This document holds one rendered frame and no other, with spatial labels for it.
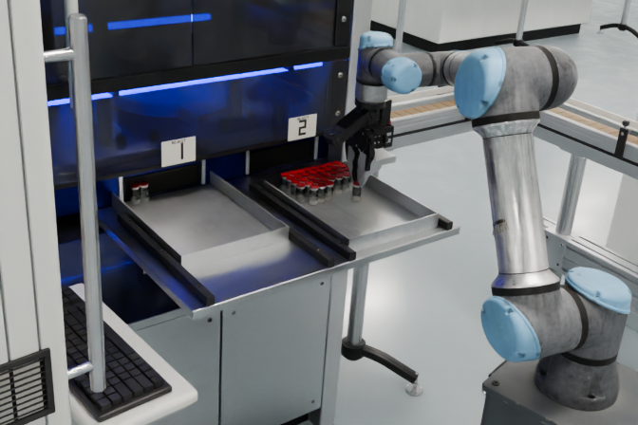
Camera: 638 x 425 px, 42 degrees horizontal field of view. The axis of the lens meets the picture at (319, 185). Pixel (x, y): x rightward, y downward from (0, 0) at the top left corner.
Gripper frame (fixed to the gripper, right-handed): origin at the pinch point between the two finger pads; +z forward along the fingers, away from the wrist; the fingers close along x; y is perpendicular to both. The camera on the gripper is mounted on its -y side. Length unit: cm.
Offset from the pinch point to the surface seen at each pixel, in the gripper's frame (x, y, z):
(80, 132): -36, -80, -39
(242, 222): 3.0, -29.5, 5.5
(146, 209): 19.0, -45.4, 5.5
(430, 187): 137, 164, 94
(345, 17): 17.6, 6.7, -34.6
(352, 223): -9.4, -7.7, 5.5
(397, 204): -6.5, 8.1, 5.6
